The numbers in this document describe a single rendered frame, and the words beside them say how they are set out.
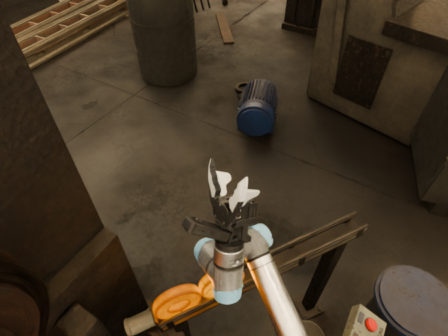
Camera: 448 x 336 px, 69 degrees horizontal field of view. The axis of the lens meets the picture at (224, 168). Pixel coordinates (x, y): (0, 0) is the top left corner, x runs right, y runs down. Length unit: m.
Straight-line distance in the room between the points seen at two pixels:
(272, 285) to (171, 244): 1.21
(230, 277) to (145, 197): 1.57
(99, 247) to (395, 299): 1.16
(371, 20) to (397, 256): 1.59
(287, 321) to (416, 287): 0.82
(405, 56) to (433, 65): 0.18
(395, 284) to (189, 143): 1.74
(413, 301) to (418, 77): 1.59
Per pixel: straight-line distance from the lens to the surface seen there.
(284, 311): 0.96
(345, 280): 2.06
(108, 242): 1.10
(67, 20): 4.67
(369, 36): 2.73
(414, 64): 2.66
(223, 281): 0.83
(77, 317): 1.10
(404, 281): 1.65
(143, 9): 3.05
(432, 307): 1.65
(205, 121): 2.86
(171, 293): 1.07
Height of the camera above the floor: 1.76
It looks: 46 degrees down
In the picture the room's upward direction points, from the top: straight up
